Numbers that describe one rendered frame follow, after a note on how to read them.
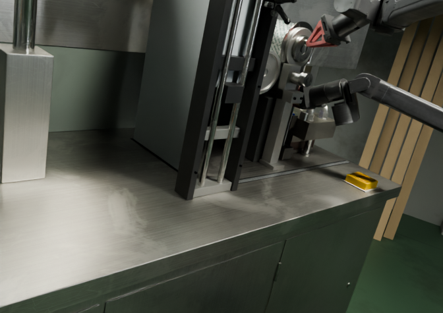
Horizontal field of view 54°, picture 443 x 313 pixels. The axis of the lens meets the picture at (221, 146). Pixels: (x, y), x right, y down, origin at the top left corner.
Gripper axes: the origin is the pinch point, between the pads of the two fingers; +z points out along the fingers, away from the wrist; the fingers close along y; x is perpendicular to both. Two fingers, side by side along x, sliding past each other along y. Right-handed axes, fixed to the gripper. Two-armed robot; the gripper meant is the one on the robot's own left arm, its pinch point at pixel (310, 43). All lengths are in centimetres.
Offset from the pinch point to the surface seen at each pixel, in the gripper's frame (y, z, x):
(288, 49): -4.9, 4.3, -0.2
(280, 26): -4.0, 5.4, 7.5
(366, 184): 15.1, 3.7, -40.8
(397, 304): 125, 65, -101
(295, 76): -4.2, 5.0, -8.2
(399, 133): 188, 62, -5
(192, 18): -34.9, 8.5, 5.3
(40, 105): -68, 24, -13
